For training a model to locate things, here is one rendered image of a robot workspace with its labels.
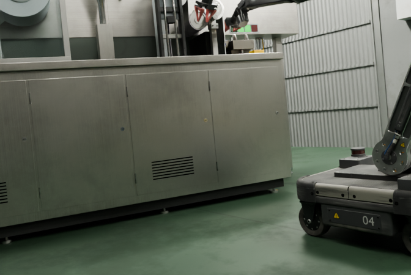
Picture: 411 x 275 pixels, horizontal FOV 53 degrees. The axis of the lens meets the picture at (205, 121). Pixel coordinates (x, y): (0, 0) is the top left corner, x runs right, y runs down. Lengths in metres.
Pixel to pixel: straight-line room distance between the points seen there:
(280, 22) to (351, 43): 1.63
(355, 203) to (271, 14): 2.11
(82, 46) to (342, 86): 3.11
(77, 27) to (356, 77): 3.14
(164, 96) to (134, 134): 0.28
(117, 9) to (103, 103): 0.92
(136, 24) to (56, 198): 1.35
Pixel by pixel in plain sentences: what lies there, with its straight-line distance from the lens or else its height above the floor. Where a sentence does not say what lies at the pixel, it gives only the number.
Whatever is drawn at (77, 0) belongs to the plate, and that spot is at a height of 1.38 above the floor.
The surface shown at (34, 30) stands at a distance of 2.34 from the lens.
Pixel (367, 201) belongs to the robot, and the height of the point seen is 0.19.
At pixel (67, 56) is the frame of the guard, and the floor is 0.93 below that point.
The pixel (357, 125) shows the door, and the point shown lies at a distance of 4.91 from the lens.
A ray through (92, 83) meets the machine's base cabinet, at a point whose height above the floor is 0.78.
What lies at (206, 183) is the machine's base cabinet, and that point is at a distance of 2.44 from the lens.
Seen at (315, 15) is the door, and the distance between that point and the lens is 5.23.
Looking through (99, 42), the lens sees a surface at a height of 1.06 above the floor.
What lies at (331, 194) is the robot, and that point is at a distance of 1.70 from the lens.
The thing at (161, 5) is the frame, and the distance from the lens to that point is 2.60.
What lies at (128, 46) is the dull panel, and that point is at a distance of 2.94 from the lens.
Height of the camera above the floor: 0.58
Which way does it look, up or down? 1 degrees down
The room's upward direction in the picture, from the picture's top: 5 degrees counter-clockwise
